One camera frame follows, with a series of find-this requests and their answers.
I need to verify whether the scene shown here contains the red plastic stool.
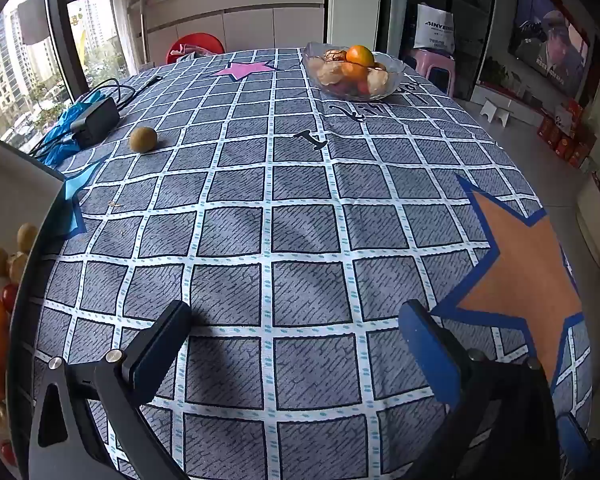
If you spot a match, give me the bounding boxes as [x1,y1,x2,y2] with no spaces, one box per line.
[166,32,227,65]

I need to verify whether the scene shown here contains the clear glass bowl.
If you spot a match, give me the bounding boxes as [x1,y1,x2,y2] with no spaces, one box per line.
[302,41,408,101]

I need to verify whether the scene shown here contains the metal pole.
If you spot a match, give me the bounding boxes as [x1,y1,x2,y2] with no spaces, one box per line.
[139,0,150,68]

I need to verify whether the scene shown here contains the black power adapter with cable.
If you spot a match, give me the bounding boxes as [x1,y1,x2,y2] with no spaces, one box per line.
[30,76,163,156]

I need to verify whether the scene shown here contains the checked grey star tablecloth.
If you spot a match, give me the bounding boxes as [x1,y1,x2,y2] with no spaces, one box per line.
[10,47,596,480]

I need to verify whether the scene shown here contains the television screen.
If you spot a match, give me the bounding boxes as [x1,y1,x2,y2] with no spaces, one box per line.
[507,0,593,103]

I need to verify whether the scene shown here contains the black window frame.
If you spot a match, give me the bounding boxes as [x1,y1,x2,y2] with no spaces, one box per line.
[0,0,131,151]

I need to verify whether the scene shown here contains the pink plastic stool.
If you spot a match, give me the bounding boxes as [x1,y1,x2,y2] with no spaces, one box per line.
[411,47,456,96]

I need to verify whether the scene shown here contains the white low television cabinet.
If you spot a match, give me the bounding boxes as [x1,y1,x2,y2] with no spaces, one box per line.
[470,82,556,128]

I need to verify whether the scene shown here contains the pale fruit peel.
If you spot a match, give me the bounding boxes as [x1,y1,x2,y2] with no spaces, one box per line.
[316,60,343,88]
[367,69,390,97]

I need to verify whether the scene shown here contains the white floor appliance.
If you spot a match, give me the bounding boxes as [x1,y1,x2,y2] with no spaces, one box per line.
[575,170,600,281]

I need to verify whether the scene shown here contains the small white footstool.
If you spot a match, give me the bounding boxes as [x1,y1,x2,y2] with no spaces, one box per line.
[479,97,513,127]

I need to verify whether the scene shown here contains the blue plastic gloves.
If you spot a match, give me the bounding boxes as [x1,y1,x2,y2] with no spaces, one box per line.
[37,91,106,168]

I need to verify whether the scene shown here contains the white shopping bag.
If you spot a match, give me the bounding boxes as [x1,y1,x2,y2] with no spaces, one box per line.
[412,2,456,55]

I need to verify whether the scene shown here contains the white counter cabinet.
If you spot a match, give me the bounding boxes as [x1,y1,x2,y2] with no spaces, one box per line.
[130,0,331,66]

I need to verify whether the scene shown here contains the group of apartment buildings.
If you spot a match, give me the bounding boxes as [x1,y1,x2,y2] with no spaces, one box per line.
[0,0,126,146]

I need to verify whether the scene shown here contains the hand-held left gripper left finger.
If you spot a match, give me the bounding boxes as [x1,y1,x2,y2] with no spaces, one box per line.
[27,300,193,480]

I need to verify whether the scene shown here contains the pink grey cloth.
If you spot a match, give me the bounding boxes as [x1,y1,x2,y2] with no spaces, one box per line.
[169,42,203,61]

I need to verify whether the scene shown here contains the row of red gift boxes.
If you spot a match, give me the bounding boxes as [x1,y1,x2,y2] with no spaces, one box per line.
[537,99,600,168]

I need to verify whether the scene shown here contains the grey hanging cloth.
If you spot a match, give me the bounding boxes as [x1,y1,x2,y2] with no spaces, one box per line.
[17,0,48,46]

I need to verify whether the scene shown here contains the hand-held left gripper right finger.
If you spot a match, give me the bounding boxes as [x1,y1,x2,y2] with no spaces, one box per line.
[397,299,563,480]

